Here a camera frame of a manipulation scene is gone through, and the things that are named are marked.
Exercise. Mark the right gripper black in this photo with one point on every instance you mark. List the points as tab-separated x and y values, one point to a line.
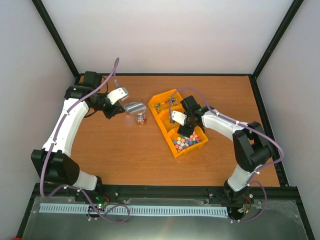
186	132

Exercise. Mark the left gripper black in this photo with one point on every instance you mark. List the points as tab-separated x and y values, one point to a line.
117	109

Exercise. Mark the silver metal scoop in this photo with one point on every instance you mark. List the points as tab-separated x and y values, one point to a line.
134	107

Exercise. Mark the yellow three-compartment bin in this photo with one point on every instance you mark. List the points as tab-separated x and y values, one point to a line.
170	130

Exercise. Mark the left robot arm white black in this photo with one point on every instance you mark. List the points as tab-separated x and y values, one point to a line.
53	161

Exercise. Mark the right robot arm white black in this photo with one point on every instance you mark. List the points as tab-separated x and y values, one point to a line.
251	148

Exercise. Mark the pile of star candies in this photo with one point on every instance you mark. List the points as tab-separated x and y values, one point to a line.
183	142

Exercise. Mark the pile of lollipops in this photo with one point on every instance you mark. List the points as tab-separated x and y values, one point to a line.
172	101

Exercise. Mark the clear plastic cup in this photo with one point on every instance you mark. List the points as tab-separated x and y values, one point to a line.
135	114

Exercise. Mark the lollipops in cup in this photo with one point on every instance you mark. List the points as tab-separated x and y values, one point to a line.
141	119

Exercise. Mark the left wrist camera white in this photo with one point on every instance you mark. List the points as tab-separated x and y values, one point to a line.
118	94

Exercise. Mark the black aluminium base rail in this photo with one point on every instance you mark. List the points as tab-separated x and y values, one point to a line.
214	194

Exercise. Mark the light blue cable duct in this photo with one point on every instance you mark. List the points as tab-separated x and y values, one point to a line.
136	210

